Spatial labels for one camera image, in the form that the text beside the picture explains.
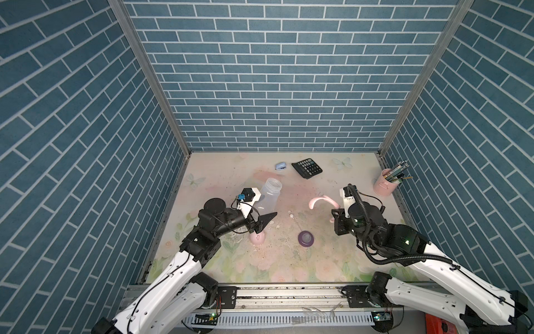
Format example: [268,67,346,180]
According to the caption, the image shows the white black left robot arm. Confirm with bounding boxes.
[91,198,277,333]

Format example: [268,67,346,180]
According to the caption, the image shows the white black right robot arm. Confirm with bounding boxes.
[332,202,533,333]

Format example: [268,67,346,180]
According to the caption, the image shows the pink bottle cap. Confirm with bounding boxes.
[249,232,266,246]

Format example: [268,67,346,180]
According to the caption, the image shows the pink pen holder cup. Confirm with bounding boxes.
[373,168,399,197]

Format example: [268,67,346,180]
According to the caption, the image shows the light blue mini stapler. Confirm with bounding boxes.
[275,162,287,171]

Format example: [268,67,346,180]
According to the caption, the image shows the black desk calculator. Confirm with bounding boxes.
[291,158,323,180]

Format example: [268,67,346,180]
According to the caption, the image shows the pens in pink cup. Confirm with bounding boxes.
[384,160,410,183]

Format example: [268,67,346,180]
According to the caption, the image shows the red tool box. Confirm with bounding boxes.
[425,314,458,334]

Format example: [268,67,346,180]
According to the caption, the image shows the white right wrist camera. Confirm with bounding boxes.
[340,186,355,218]

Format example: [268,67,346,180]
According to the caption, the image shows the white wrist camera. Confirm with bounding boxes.
[236,188,261,218]
[340,186,355,218]

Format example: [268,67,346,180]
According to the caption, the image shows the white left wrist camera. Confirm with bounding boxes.
[236,188,261,218]

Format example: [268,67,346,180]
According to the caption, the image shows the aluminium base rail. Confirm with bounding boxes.
[120,282,460,314]

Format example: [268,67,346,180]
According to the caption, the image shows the white slotted cable duct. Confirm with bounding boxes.
[184,311,375,329]

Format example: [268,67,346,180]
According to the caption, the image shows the aluminium corner post right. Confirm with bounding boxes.
[377,0,474,159]

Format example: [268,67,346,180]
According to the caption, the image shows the aluminium corner post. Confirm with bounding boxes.
[377,0,474,159]
[108,0,191,159]

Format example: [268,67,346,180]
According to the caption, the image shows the aluminium corner post left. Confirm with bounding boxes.
[108,0,191,159]

